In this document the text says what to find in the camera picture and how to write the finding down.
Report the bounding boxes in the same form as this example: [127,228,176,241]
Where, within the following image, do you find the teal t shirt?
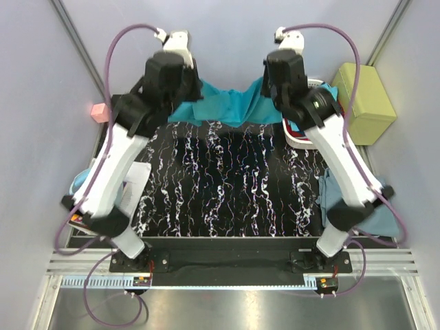
[168,78,282,127]

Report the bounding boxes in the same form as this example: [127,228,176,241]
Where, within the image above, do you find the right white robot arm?
[262,49,394,273]

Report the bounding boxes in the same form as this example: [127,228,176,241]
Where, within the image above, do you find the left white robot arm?
[62,51,202,272]

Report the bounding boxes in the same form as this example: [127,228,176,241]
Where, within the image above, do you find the stack of papers and books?
[68,162,151,236]

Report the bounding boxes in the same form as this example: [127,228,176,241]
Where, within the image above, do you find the light blue shirt in basket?
[320,83,338,100]

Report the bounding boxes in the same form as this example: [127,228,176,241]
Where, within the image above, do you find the red shirt in basket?
[285,120,309,141]

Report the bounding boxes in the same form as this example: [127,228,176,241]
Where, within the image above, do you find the white perforated laundry basket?
[282,78,338,150]

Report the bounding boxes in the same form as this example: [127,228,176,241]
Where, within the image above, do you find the pink cube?
[90,103,109,124]

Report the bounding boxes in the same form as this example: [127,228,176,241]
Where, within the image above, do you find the green storage box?
[331,63,397,146]

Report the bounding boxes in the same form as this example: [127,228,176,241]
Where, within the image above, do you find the light blue headphones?
[69,168,90,195]

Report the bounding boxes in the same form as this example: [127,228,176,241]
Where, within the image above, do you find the folded grey-blue t shirt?
[316,168,400,237]

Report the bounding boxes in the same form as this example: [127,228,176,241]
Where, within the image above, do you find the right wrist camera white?
[274,27,305,55]

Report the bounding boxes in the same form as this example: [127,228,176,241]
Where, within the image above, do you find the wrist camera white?
[274,27,305,55]
[154,28,194,69]

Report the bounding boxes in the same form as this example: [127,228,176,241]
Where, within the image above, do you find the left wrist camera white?
[154,28,194,69]

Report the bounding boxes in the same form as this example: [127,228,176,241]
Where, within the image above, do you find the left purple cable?
[53,23,161,326]

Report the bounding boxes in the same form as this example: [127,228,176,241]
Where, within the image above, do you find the purple cable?
[281,23,408,297]
[53,23,161,326]

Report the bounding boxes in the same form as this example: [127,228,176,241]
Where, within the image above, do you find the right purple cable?
[281,23,408,297]

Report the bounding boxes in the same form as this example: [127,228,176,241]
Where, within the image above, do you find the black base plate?
[109,237,353,274]

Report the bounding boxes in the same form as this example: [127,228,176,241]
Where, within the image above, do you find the aluminium rail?
[46,247,418,276]

